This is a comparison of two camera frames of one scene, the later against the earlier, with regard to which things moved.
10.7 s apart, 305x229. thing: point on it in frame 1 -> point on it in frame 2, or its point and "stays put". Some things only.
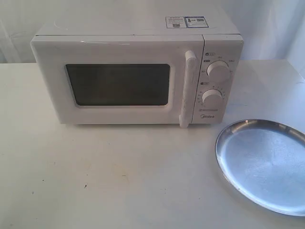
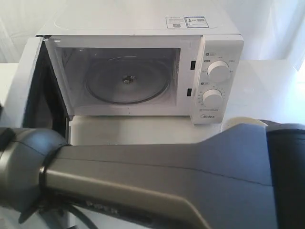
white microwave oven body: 136,69 stays put
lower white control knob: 212,98 stays put
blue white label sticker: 186,22 stays put
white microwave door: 121,79 -> 40,100
